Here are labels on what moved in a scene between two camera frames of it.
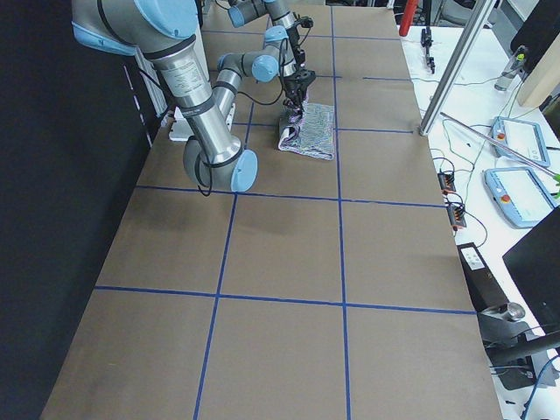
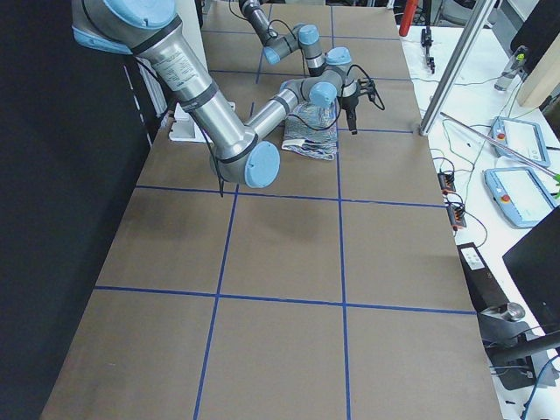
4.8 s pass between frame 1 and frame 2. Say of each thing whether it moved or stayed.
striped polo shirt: stayed
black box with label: stayed
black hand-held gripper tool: stayed
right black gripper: moved
